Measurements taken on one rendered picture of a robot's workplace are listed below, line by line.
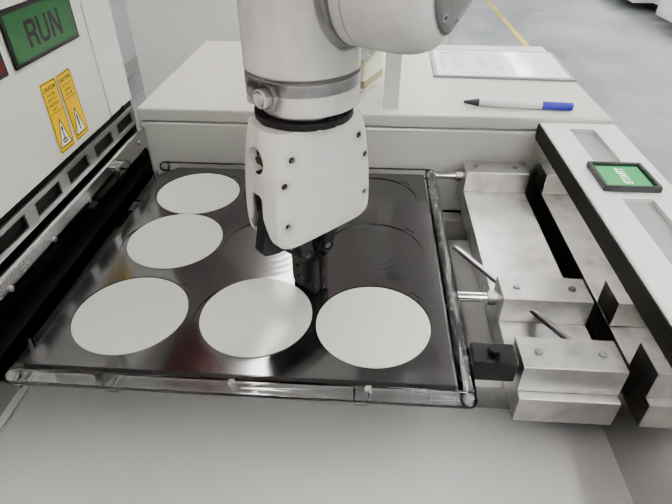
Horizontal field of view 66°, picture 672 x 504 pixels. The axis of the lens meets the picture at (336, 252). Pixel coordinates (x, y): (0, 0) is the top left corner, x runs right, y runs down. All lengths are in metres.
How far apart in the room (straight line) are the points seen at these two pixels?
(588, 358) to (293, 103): 0.30
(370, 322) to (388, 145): 0.32
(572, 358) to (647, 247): 0.12
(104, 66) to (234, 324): 0.37
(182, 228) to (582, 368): 0.41
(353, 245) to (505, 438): 0.23
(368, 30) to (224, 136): 0.44
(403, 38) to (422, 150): 0.42
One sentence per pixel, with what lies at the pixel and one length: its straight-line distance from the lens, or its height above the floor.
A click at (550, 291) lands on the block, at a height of 0.91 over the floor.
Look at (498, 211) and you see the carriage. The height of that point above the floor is 0.88.
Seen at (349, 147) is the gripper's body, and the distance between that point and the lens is 0.41.
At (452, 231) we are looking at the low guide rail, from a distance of 0.70.
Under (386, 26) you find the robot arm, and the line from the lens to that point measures 0.31.
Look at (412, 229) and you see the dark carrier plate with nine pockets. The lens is 0.57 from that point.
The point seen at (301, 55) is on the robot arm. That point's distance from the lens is 0.35.
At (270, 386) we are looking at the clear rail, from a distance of 0.41.
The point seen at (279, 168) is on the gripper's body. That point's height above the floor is 1.05.
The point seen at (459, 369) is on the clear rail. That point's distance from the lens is 0.43.
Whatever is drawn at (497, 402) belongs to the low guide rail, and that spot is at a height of 0.83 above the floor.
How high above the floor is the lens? 1.22
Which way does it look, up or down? 36 degrees down
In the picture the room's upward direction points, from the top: straight up
